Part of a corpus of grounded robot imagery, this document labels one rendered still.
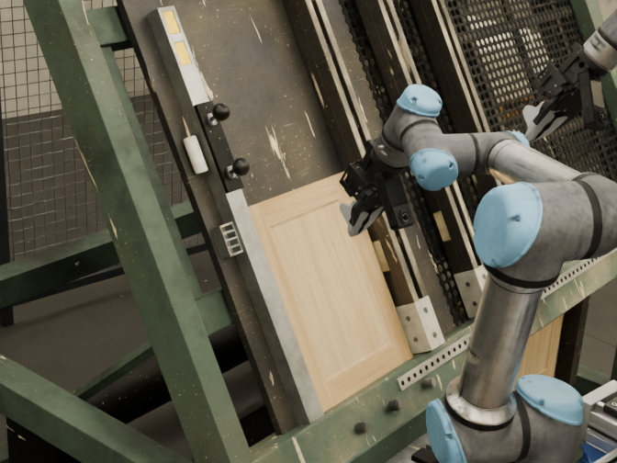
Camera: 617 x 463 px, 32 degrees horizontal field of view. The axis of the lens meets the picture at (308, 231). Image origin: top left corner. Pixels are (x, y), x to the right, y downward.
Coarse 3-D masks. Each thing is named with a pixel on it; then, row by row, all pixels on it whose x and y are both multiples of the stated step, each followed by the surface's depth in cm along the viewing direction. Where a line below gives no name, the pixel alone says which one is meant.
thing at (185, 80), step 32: (160, 32) 232; (192, 64) 234; (192, 96) 232; (192, 128) 233; (224, 192) 232; (256, 256) 234; (256, 288) 234; (288, 320) 237; (288, 352) 235; (288, 384) 236; (320, 416) 237
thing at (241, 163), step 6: (234, 162) 222; (240, 162) 221; (246, 162) 222; (228, 168) 232; (234, 168) 222; (240, 168) 221; (246, 168) 222; (228, 174) 232; (234, 174) 232; (240, 174) 222; (246, 174) 223
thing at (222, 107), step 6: (216, 108) 221; (222, 108) 221; (228, 108) 222; (210, 114) 232; (216, 114) 221; (222, 114) 221; (228, 114) 222; (210, 120) 231; (216, 120) 232; (222, 120) 222
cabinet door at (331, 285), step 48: (288, 192) 249; (336, 192) 261; (288, 240) 246; (336, 240) 257; (288, 288) 242; (336, 288) 253; (384, 288) 265; (336, 336) 250; (384, 336) 261; (336, 384) 246
